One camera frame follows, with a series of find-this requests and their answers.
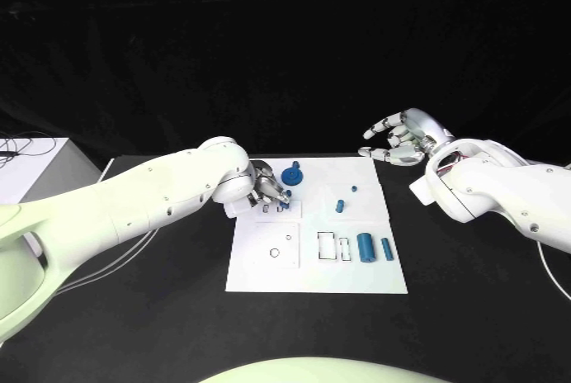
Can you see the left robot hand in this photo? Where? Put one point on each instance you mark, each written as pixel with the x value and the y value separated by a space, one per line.
pixel 267 185

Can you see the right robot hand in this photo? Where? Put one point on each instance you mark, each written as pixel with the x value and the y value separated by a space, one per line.
pixel 413 135

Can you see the blue plug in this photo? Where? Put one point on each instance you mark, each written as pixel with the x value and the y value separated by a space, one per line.
pixel 287 193

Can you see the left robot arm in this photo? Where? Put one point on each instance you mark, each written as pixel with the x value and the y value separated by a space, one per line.
pixel 133 200

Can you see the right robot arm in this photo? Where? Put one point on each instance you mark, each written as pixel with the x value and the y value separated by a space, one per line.
pixel 491 185

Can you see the white task board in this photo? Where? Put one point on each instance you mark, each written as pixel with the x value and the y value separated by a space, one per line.
pixel 339 274

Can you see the blue gear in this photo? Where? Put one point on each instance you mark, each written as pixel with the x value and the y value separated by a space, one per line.
pixel 292 175

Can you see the short blue cylinder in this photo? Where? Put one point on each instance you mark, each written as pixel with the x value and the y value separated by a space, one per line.
pixel 339 205

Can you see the thick blue cylinder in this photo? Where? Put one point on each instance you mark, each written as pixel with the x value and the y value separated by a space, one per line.
pixel 365 246

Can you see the thin long blue cylinder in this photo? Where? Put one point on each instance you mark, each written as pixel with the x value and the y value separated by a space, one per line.
pixel 387 248

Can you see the white cabinet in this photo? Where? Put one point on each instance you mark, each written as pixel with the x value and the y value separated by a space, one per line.
pixel 35 169

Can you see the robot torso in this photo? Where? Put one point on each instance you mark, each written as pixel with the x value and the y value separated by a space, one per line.
pixel 320 370

